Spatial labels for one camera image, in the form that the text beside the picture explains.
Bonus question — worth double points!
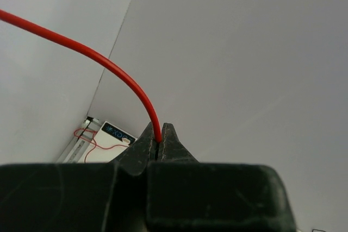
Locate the aluminium rail frame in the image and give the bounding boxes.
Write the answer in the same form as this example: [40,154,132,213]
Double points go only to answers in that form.
[56,116,102,163]

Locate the left blue logo sticker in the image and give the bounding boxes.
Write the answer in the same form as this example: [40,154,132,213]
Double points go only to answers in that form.
[101,122,136,144]

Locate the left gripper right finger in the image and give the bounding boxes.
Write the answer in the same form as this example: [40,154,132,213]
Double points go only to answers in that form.
[146,123,296,231]

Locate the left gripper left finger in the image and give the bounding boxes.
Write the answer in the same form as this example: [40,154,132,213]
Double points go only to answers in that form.
[1,124,153,231]

